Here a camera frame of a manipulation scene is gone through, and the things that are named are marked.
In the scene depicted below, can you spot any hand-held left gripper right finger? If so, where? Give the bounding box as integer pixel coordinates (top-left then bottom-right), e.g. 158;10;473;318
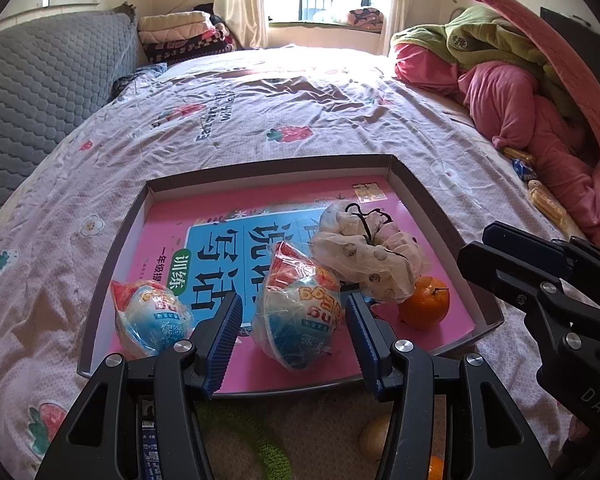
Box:
345;292;548;480

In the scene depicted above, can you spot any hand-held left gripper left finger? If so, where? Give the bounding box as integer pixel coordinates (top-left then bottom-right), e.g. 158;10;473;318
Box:
35;292;244;480

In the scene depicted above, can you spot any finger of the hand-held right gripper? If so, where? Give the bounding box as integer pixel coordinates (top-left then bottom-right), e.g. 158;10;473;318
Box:
456;241;600;356
481;221;600;311

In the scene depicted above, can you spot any large toy egg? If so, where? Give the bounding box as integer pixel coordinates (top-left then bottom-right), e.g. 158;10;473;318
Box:
252;241;343;371

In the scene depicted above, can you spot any small toy egg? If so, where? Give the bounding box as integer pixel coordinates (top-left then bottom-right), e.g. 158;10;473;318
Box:
110;280;195;358

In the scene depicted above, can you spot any white drawstring cloth pouch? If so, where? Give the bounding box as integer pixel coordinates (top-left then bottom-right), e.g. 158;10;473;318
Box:
311;201;428;303

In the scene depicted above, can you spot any green fuzzy ring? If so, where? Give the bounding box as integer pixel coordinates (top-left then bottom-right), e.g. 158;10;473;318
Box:
195;402;293;480

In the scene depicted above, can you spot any dark cardboard box tray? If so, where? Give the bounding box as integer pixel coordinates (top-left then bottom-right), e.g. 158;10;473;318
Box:
76;154;506;401

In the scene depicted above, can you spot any long yellow snack packet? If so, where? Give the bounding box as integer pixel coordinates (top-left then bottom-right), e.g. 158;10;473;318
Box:
527;180;571;228

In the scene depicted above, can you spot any small blue snack packet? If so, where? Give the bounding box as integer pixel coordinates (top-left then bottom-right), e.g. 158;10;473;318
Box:
511;157;538;183

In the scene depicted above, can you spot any small yellow snack packet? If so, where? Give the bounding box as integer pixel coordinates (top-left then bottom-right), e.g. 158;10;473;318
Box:
502;146;536;166

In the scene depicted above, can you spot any pink duvet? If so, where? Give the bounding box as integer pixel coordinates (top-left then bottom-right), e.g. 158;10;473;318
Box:
391;42;600;256

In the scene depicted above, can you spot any pink book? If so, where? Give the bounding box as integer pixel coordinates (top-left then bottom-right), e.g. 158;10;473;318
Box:
102;176;483;395

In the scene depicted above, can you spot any salmon pink mat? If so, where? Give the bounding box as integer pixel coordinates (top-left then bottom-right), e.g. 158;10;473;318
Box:
452;0;600;181

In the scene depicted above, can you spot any green blanket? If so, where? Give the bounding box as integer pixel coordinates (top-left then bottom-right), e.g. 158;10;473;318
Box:
391;6;576;116

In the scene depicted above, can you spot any black television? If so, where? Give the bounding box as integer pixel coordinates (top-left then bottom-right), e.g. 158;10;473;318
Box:
540;6;600;88

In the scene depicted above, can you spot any cream curtain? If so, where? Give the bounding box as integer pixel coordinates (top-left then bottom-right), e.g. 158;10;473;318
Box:
215;0;271;52
382;0;433;56

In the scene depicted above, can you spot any floral cushion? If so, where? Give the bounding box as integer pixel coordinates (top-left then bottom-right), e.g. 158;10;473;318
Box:
347;7;385;28

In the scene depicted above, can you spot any dark blue patterned cloth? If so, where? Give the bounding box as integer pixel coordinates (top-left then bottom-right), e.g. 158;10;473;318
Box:
111;62;168;103

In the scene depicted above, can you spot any dark checkered folded blanket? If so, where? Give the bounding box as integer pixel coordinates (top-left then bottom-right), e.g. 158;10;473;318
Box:
142;35;237;63

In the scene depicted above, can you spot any pink folded blanket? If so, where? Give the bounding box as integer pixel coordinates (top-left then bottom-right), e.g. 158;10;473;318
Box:
140;27;226;44

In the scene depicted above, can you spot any grey quilted headboard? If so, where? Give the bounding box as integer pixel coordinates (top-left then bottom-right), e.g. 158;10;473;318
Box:
0;10;143;241

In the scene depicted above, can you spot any cream folded blanket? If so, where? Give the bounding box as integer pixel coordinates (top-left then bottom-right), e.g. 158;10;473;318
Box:
139;11;213;31

